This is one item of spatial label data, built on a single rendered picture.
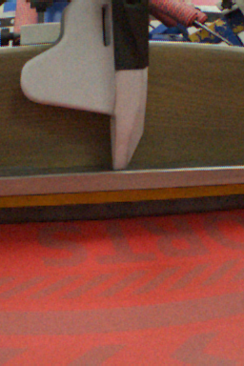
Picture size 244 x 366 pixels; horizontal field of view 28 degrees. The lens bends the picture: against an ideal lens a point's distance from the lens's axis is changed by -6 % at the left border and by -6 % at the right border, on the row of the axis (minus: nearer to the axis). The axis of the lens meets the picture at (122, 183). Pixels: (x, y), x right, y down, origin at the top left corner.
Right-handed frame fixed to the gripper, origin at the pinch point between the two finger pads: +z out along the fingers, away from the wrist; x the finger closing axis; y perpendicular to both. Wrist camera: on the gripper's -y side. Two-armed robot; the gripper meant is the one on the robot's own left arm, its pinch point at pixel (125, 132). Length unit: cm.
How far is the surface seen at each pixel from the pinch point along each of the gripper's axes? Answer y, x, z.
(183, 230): -2.5, 2.5, 4.9
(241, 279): -3.6, 8.8, 4.9
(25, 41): 7, -51, -5
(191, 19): -30, -81, -8
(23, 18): 8, -73, -10
